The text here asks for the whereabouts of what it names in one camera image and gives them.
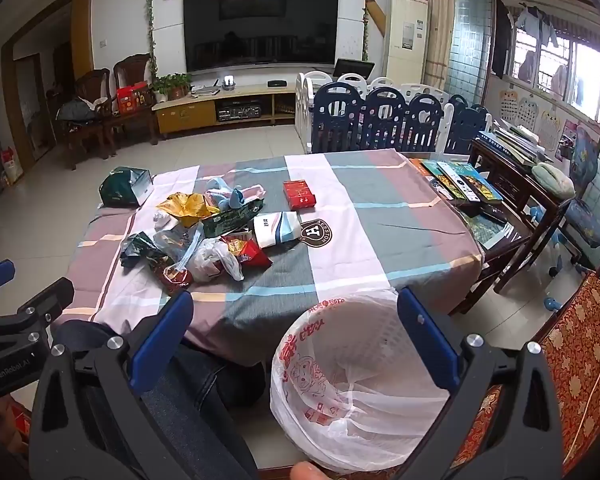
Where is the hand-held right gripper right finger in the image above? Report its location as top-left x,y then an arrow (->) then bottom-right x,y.
396,286 -> 566,480

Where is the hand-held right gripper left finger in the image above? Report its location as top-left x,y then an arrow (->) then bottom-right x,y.
27,290 -> 196,480

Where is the white trash bin with bag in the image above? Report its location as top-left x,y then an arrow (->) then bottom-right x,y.
270,287 -> 461,473

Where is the white striped milk carton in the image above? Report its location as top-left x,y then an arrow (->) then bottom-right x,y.
252,211 -> 302,250

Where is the person's right hand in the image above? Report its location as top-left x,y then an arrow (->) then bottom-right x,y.
290,461 -> 327,480

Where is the person's jeans leg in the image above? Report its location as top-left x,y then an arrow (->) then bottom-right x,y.
55,320 -> 281,480

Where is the dark red wrapper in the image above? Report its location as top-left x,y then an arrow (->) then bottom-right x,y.
152,260 -> 195,296

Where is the white plastic bag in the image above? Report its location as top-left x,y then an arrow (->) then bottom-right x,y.
187,237 -> 245,283

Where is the dark green wrapper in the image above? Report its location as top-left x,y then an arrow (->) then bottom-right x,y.
120,232 -> 156,268

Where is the clear zip bag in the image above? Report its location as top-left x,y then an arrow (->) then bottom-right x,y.
154,225 -> 203,266

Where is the red white sack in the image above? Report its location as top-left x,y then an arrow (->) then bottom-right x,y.
0,147 -> 23,186

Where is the plaid tablecloth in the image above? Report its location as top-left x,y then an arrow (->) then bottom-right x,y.
65,149 -> 483,366

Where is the red snack bag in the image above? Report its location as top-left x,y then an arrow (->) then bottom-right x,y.
221,234 -> 273,268

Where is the yellow chip bag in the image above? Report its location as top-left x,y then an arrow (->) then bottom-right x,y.
156,192 -> 221,228

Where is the green snack bag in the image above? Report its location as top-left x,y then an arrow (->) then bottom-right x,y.
202,199 -> 266,238

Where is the wooden chair with red cushion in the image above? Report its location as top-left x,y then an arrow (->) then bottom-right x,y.
450,240 -> 600,480

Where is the blue cloth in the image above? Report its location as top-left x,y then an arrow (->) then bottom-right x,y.
215,187 -> 246,211

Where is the pile of picture books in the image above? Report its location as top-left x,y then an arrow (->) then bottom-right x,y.
410,157 -> 506,211

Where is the red cigarette box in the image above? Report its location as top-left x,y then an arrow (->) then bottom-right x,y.
283,180 -> 317,211

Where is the green cushion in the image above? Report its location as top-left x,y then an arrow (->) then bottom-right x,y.
531,162 -> 577,200

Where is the dark wooden chair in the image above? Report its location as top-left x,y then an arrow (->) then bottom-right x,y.
112,53 -> 157,146
55,68 -> 113,161

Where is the stack of books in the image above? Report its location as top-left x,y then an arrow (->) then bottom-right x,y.
477,120 -> 546,166

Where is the red gift box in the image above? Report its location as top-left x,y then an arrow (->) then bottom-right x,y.
116,81 -> 150,114

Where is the yellow television cabinet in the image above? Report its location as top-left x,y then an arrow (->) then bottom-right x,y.
152,82 -> 301,136

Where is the blue children's chair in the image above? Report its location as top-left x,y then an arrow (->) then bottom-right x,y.
562,125 -> 600,248

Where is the navy white playpen fence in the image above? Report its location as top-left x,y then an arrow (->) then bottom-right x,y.
295,71 -> 493,156

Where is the black audio amplifier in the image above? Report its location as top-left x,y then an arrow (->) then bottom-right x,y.
216,100 -> 270,123

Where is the green potted plant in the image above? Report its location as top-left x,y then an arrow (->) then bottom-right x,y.
152,73 -> 193,102

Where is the black monitor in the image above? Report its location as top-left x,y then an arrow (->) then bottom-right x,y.
332,58 -> 376,83

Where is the artificial ivy vine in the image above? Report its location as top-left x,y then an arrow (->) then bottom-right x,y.
146,0 -> 159,81
361,0 -> 372,61

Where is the white standing air conditioner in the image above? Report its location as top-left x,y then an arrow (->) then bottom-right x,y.
382,0 -> 429,86

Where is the window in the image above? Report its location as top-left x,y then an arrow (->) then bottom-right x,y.
497,0 -> 600,121

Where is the dark hanging garment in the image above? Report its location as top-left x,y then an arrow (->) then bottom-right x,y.
490,0 -> 516,78

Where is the beige checked curtain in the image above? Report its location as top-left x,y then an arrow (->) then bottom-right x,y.
420,0 -> 458,93

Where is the black flat television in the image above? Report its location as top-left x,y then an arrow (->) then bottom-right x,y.
182,0 -> 340,73

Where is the light hanging garment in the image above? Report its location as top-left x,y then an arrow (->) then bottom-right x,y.
512,5 -> 558,48

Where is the white cable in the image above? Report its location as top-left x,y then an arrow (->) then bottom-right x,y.
565,295 -> 600,461

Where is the wall poster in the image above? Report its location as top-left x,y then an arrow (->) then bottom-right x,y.
537,107 -> 563,151
497,90 -> 541,131

